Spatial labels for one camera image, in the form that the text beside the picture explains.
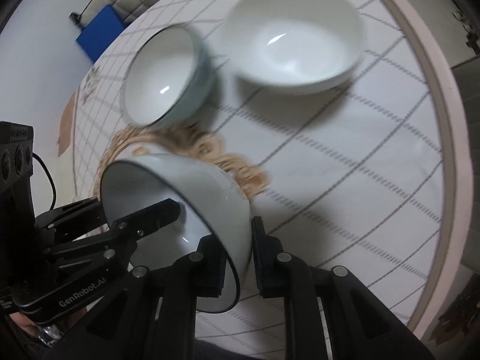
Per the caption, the floral checked tablecloth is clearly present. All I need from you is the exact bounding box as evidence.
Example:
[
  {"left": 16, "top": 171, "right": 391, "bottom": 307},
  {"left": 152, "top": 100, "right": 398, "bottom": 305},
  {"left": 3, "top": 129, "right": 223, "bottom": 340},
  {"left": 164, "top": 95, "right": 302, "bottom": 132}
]
[{"left": 58, "top": 0, "right": 475, "bottom": 342}]

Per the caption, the person's left hand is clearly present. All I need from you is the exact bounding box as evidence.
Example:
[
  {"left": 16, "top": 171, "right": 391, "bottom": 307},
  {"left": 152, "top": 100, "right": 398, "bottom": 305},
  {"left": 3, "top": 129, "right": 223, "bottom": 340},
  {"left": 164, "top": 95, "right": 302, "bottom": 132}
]
[{"left": 7, "top": 307, "right": 62, "bottom": 347}]

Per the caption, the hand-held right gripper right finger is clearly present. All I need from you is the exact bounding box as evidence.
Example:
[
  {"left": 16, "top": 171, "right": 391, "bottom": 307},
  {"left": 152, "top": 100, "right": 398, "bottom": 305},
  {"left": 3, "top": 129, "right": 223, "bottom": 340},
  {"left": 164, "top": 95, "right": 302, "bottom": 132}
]
[{"left": 251, "top": 216, "right": 436, "bottom": 360}]

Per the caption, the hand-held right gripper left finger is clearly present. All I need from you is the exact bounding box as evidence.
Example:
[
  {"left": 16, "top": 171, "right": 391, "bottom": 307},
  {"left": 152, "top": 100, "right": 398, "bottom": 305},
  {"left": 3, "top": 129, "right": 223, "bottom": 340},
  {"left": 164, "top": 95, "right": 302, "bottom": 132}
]
[{"left": 45, "top": 235, "right": 235, "bottom": 360}]

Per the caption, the brown towel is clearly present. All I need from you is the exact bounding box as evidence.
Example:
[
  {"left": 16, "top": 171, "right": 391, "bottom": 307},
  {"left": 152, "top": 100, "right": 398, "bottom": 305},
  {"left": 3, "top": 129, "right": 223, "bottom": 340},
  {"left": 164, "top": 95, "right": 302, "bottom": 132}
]
[{"left": 57, "top": 93, "right": 76, "bottom": 157}]

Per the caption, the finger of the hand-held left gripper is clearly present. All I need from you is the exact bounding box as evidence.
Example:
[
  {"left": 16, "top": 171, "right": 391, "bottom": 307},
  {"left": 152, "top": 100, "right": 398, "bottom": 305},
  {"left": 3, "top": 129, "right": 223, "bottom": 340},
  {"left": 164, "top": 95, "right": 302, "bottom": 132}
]
[
  {"left": 35, "top": 197, "right": 108, "bottom": 241},
  {"left": 48, "top": 199, "right": 185, "bottom": 271}
]

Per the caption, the plain white bowl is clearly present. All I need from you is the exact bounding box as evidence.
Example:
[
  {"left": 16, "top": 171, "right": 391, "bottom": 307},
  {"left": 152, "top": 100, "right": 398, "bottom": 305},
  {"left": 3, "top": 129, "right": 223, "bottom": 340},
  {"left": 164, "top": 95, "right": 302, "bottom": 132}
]
[{"left": 221, "top": 0, "right": 366, "bottom": 96}]

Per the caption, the black cable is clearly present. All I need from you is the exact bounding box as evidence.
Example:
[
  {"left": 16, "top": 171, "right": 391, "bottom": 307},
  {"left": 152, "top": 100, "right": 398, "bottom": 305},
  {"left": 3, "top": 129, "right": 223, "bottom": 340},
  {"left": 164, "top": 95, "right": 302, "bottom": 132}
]
[{"left": 33, "top": 152, "right": 58, "bottom": 211}]

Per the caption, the white bowl with dark rim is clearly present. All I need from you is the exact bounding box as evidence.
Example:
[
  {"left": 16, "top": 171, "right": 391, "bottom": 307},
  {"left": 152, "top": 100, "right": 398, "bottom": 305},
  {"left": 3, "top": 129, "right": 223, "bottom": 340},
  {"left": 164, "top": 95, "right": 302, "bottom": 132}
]
[
  {"left": 99, "top": 153, "right": 251, "bottom": 314},
  {"left": 120, "top": 23, "right": 216, "bottom": 128}
]

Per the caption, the blue folding mat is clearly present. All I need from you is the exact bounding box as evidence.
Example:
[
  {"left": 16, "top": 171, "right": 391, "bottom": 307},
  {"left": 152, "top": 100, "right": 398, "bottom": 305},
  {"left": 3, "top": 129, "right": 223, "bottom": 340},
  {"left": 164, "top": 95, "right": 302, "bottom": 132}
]
[{"left": 75, "top": 4, "right": 125, "bottom": 63}]

